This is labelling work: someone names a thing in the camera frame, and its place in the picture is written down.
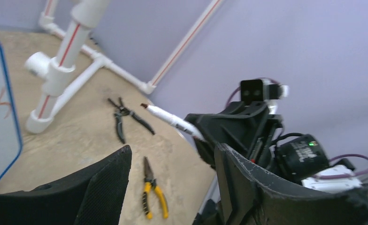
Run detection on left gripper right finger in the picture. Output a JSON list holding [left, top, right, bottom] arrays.
[[192, 142, 368, 225]]

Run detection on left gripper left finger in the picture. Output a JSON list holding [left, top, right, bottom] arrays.
[[0, 145, 132, 225]]

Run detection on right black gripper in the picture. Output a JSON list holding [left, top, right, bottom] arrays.
[[184, 101, 283, 169]]

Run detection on red whiteboard marker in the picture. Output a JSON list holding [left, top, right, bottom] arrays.
[[140, 103, 206, 142]]

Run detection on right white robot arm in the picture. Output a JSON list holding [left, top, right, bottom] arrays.
[[185, 101, 363, 193]]

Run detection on white pipe with red stripe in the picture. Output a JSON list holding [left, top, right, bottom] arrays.
[[148, 0, 224, 88]]

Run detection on white PVC pipe stand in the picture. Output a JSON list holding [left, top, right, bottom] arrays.
[[25, 0, 153, 134]]

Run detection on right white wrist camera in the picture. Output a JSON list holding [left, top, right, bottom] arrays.
[[240, 77, 289, 114]]

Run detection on yellow handled pliers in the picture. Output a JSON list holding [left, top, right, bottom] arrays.
[[142, 157, 169, 219]]

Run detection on black handled pliers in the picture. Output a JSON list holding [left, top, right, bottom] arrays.
[[107, 97, 156, 145]]

